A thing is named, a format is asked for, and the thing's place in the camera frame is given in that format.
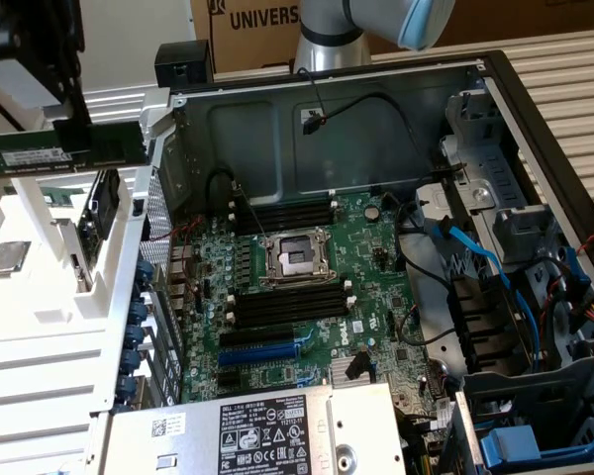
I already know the silver CPU chip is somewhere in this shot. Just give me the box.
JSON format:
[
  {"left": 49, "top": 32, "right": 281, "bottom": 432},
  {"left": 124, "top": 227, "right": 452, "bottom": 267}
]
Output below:
[{"left": 0, "top": 240, "right": 33, "bottom": 276}]

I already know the silver finned heatsink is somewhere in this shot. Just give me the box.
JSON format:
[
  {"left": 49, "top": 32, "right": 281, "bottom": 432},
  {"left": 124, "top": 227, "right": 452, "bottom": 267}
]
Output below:
[{"left": 328, "top": 353, "right": 372, "bottom": 386}]

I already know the blue expansion slot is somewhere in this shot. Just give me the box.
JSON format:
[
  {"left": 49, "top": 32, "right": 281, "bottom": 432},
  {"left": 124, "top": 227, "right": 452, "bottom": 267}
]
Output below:
[{"left": 217, "top": 340, "right": 301, "bottom": 367}]

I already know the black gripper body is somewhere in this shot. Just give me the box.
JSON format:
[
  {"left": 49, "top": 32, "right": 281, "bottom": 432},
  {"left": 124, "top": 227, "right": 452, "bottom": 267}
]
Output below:
[{"left": 0, "top": 0, "right": 87, "bottom": 64}]

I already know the grey open PC case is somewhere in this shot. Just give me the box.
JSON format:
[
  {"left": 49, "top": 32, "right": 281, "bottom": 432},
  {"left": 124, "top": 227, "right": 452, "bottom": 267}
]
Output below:
[{"left": 92, "top": 48, "right": 594, "bottom": 475}]

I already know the white parts rack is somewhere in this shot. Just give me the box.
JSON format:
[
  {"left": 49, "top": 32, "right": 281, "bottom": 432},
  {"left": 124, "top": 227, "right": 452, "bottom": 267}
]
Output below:
[{"left": 0, "top": 106, "right": 141, "bottom": 343}]

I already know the black looped wire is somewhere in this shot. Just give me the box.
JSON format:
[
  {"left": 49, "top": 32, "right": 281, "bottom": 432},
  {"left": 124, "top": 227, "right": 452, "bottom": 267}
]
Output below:
[{"left": 205, "top": 167, "right": 240, "bottom": 217}]

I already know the black RAM slot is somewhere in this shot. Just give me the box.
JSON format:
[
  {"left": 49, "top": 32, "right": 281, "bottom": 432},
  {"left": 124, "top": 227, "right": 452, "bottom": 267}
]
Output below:
[
  {"left": 232, "top": 211, "right": 337, "bottom": 228},
  {"left": 235, "top": 289, "right": 350, "bottom": 312},
  {"left": 231, "top": 217, "right": 338, "bottom": 237},
  {"left": 233, "top": 198, "right": 335, "bottom": 213},
  {"left": 235, "top": 281, "right": 350, "bottom": 304},
  {"left": 233, "top": 296, "right": 352, "bottom": 321},
  {"left": 227, "top": 305, "right": 356, "bottom": 330},
  {"left": 233, "top": 204, "right": 336, "bottom": 220}
]

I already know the plain brown carton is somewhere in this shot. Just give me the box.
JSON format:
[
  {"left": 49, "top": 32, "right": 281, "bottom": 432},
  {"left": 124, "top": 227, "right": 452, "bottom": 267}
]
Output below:
[{"left": 370, "top": 0, "right": 594, "bottom": 53}]

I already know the long black wire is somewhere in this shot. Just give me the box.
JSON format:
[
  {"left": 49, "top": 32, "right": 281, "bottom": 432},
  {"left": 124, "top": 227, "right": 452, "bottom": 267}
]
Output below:
[{"left": 394, "top": 191, "right": 457, "bottom": 348}]

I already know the blue flat data wire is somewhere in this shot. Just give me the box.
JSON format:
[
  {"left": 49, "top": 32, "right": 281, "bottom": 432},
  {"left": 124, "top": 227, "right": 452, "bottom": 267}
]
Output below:
[{"left": 427, "top": 216, "right": 542, "bottom": 368}]

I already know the grey metal drive cage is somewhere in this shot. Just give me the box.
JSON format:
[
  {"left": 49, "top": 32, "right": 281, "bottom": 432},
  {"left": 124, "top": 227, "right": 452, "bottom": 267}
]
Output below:
[{"left": 452, "top": 355, "right": 594, "bottom": 475}]

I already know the brown carton with print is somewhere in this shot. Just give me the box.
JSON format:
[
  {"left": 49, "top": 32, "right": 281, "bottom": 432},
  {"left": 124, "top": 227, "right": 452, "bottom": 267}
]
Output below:
[{"left": 190, "top": 0, "right": 304, "bottom": 75}]

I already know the silver CPU socket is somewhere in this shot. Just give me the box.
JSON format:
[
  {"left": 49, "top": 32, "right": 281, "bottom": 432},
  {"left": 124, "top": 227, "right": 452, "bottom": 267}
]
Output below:
[{"left": 256, "top": 226, "right": 334, "bottom": 291}]

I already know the grey power supply unit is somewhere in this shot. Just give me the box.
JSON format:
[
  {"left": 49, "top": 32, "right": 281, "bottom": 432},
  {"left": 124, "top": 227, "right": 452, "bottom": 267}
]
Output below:
[{"left": 96, "top": 380, "right": 407, "bottom": 475}]

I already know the silver metal disk bay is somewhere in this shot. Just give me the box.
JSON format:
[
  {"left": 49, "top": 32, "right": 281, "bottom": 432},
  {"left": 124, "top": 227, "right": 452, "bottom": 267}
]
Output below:
[{"left": 443, "top": 88, "right": 566, "bottom": 264}]

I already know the green motherboard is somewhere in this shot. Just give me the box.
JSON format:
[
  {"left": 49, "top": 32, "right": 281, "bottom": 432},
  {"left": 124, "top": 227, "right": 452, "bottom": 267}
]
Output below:
[{"left": 170, "top": 190, "right": 459, "bottom": 405}]

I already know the blue card retainer clip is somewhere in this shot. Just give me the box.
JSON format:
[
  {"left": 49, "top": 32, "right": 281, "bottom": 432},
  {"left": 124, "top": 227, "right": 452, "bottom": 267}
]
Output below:
[
  {"left": 124, "top": 324, "right": 146, "bottom": 350},
  {"left": 128, "top": 294, "right": 148, "bottom": 324},
  {"left": 119, "top": 348, "right": 143, "bottom": 377},
  {"left": 135, "top": 258, "right": 156, "bottom": 293},
  {"left": 115, "top": 375, "right": 138, "bottom": 405}
]

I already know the blue plastic drive handle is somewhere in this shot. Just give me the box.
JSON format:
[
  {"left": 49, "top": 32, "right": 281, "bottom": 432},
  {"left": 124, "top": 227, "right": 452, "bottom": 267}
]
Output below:
[{"left": 478, "top": 425, "right": 594, "bottom": 469}]

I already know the black wire with plug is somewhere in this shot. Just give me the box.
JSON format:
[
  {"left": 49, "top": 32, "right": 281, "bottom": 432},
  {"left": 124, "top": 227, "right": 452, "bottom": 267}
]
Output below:
[{"left": 296, "top": 66, "right": 459, "bottom": 175}]

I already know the thin metal locking lever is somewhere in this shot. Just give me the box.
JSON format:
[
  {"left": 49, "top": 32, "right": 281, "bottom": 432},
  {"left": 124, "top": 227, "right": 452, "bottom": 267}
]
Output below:
[{"left": 233, "top": 182, "right": 270, "bottom": 245}]

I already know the black box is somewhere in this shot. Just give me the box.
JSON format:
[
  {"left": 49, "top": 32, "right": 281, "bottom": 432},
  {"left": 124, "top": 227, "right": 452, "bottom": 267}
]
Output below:
[{"left": 154, "top": 40, "right": 215, "bottom": 93}]

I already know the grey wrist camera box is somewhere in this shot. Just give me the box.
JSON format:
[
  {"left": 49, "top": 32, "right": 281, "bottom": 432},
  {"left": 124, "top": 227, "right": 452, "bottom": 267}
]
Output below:
[{"left": 0, "top": 58, "right": 63, "bottom": 109}]

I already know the black graphics card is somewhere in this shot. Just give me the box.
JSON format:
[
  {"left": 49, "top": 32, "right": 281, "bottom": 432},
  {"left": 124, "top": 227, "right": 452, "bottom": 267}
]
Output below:
[{"left": 71, "top": 167, "right": 123, "bottom": 293}]

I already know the long black expansion slot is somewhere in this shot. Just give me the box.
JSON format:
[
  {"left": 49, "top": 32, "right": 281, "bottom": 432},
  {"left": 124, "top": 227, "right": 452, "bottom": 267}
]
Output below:
[{"left": 218, "top": 324, "right": 296, "bottom": 348}]

